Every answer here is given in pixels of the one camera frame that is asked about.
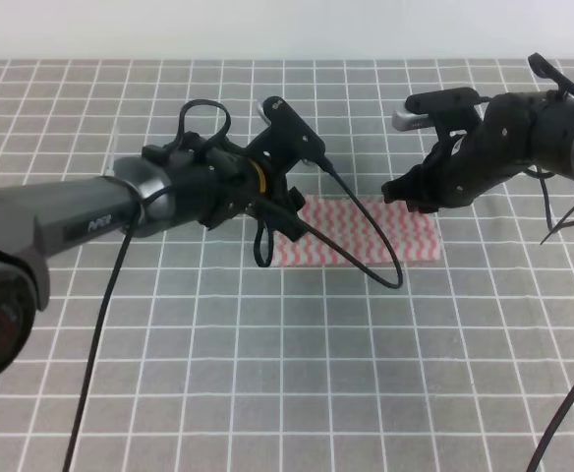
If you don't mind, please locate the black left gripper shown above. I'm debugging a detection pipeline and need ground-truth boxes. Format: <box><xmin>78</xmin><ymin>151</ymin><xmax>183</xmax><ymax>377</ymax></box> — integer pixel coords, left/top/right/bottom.
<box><xmin>142</xmin><ymin>132</ymin><xmax>305</xmax><ymax>242</ymax></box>

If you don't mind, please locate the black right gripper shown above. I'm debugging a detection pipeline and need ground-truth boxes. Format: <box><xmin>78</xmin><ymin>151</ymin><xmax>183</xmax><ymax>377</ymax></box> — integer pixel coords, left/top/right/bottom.
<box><xmin>381</xmin><ymin>135</ymin><xmax>503</xmax><ymax>213</ymax></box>

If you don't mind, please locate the pink white wavy towel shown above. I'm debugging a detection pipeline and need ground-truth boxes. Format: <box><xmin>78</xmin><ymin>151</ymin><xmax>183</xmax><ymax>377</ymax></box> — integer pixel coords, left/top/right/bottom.
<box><xmin>269</xmin><ymin>195</ymin><xmax>442</xmax><ymax>268</ymax></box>

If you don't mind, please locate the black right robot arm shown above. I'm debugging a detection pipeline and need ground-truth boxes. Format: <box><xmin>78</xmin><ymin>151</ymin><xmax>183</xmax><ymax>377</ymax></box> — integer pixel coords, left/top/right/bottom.
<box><xmin>381</xmin><ymin>88</ymin><xmax>574</xmax><ymax>213</ymax></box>

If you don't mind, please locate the grey grid tablecloth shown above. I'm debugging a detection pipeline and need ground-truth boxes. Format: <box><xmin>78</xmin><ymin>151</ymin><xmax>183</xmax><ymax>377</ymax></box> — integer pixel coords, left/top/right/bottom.
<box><xmin>0</xmin><ymin>59</ymin><xmax>574</xmax><ymax>471</ymax></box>

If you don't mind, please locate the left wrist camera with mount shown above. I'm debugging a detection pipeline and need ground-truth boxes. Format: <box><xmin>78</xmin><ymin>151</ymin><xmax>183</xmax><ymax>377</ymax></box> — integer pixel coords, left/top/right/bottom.
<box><xmin>245</xmin><ymin>95</ymin><xmax>332</xmax><ymax>185</ymax></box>

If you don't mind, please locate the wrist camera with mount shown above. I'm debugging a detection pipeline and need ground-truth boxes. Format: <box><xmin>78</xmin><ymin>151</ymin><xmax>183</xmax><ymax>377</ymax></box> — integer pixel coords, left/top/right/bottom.
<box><xmin>391</xmin><ymin>87</ymin><xmax>489</xmax><ymax>141</ymax></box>
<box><xmin>245</xmin><ymin>95</ymin><xmax>332</xmax><ymax>185</ymax></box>

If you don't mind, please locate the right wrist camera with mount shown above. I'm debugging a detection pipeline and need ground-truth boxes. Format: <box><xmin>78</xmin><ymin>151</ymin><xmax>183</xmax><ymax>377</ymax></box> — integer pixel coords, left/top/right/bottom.
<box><xmin>391</xmin><ymin>87</ymin><xmax>489</xmax><ymax>141</ymax></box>

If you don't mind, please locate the black left camera cable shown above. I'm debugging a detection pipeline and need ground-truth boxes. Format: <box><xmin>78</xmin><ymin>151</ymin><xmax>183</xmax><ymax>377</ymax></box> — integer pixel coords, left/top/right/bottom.
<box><xmin>60</xmin><ymin>161</ymin><xmax>405</xmax><ymax>472</ymax></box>

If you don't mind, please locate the black camera cable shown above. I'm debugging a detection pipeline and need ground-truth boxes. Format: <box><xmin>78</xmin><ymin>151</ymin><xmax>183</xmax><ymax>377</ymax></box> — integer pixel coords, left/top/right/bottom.
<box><xmin>60</xmin><ymin>161</ymin><xmax>405</xmax><ymax>472</ymax></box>
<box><xmin>473</xmin><ymin>52</ymin><xmax>574</xmax><ymax>472</ymax></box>

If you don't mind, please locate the black right camera cable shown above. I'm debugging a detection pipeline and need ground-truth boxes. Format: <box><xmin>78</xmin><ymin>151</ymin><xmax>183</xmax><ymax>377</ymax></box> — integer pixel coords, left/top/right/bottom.
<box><xmin>473</xmin><ymin>52</ymin><xmax>574</xmax><ymax>472</ymax></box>

